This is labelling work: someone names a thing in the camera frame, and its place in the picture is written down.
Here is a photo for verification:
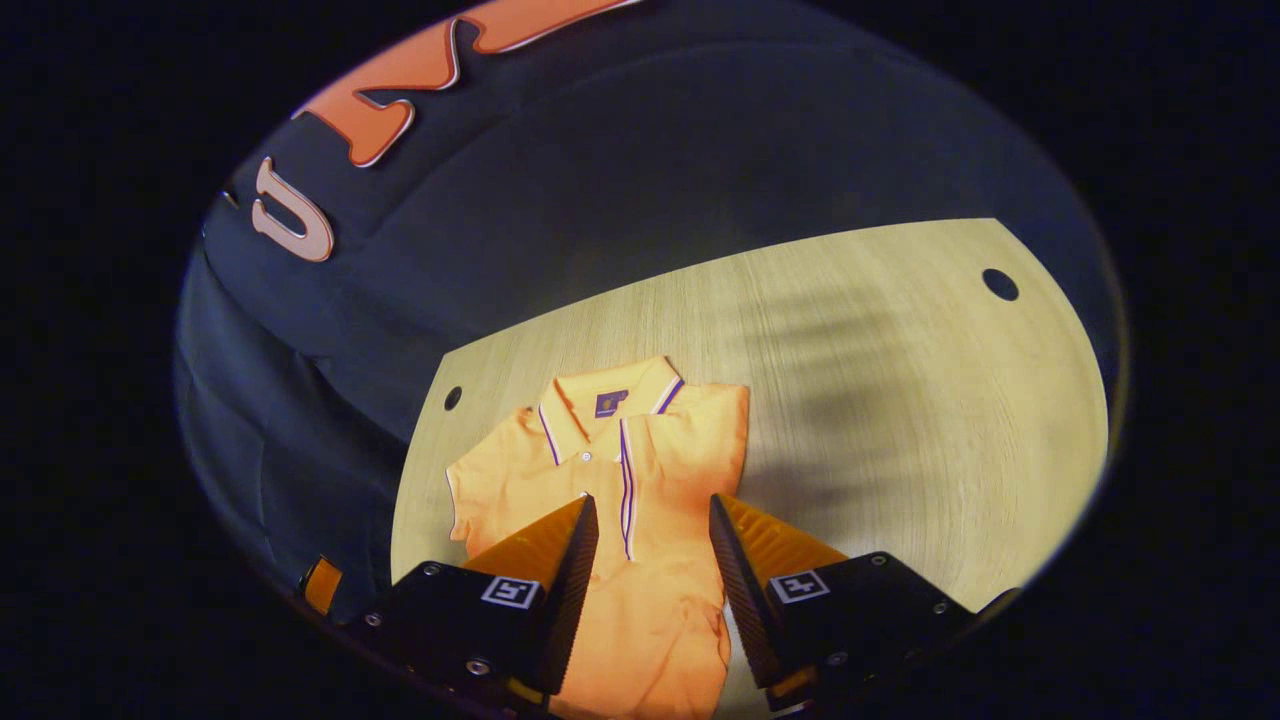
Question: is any orange polo T-shirt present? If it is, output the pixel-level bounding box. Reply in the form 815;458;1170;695
445;355;751;720

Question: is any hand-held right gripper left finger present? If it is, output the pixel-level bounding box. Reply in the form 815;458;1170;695
352;493;601;706

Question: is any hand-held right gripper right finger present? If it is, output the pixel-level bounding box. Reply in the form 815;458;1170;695
707;493;977;713

